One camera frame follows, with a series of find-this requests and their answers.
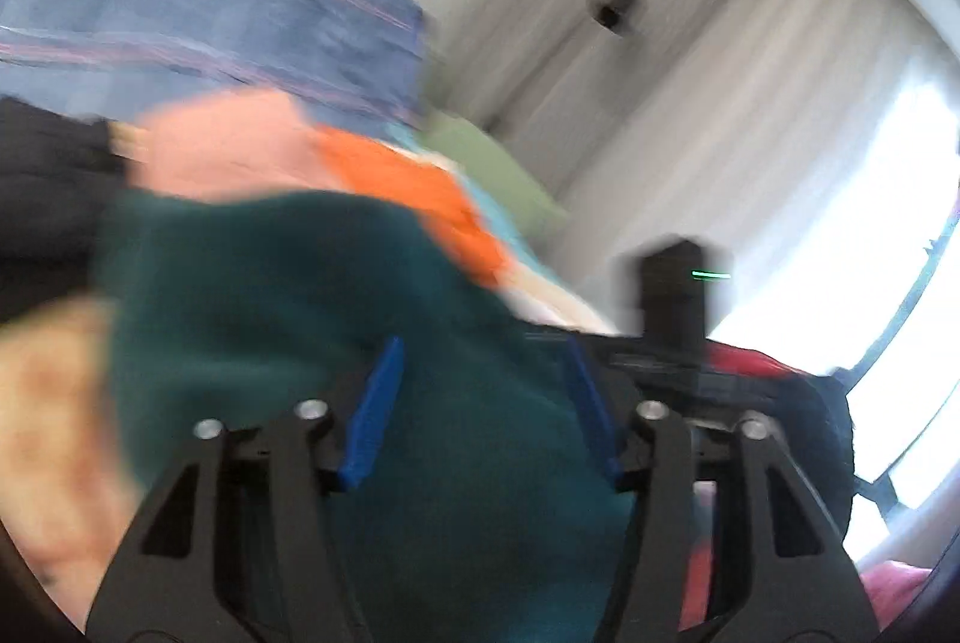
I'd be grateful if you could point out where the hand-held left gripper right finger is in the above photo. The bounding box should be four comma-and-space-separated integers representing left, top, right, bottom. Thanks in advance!
562, 335, 880, 643

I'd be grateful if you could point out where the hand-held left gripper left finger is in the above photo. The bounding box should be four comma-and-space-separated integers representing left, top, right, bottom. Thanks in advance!
85, 335, 407, 643

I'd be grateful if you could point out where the dark green coat white lining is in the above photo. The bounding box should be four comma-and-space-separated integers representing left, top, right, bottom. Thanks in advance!
94, 189, 706, 643

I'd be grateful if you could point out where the window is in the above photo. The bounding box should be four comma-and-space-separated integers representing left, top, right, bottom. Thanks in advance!
705, 80, 960, 561

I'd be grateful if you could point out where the white curtain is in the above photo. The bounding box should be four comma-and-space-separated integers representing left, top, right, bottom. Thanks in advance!
431, 0, 960, 381

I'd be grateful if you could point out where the green pillow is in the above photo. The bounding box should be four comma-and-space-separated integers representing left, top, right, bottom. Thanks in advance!
416, 112, 572, 243

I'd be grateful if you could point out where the orange garment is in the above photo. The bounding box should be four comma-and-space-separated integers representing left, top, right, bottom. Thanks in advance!
311, 125, 515, 291

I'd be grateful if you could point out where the pink fleece garment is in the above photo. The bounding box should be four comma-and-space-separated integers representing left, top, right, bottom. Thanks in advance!
109, 88, 335, 205

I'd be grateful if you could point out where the cream patterned cloth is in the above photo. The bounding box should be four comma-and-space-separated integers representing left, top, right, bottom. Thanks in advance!
0, 298, 143, 629

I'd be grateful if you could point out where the black padded jacket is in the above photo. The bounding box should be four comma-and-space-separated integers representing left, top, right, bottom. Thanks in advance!
0, 95, 128, 325

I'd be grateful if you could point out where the blue plaid blanket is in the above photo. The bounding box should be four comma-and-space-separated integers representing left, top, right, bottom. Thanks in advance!
0, 0, 432, 126

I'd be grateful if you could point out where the black wall fixture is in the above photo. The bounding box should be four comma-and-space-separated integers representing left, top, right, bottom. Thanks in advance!
587, 0, 644, 38

